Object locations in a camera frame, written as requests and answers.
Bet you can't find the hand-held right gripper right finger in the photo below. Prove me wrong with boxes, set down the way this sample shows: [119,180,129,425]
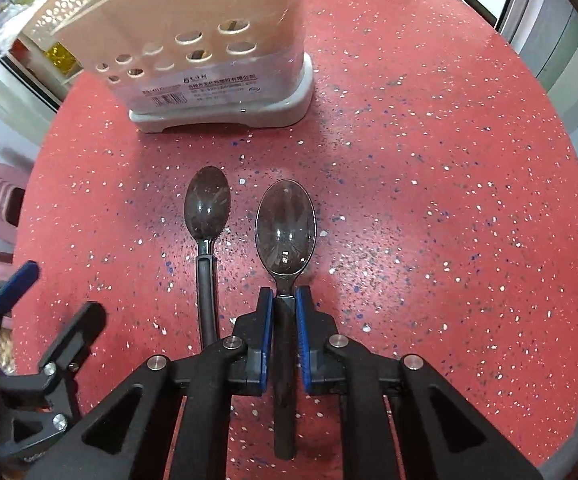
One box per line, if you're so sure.
[295,286,542,480]

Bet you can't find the large shiny spoon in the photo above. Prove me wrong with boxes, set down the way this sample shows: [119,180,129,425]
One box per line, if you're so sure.
[254,179,317,461]

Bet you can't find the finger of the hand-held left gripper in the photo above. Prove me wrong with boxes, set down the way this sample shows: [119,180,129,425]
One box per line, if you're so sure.
[0,301,107,395]
[0,260,40,356]

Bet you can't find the small dark spoon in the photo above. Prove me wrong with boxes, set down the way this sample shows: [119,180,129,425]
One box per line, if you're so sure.
[185,166,231,351]

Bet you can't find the grey door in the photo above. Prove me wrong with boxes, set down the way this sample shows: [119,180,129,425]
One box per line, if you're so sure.
[499,0,578,126]

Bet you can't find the beige plastic utensil holder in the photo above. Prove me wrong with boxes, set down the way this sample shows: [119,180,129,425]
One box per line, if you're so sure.
[51,0,315,133]

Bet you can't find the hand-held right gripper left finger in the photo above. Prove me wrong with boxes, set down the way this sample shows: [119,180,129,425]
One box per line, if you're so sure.
[29,287,275,480]

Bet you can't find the beige perforated basket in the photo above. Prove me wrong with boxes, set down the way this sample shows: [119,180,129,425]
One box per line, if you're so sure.
[19,0,102,38]

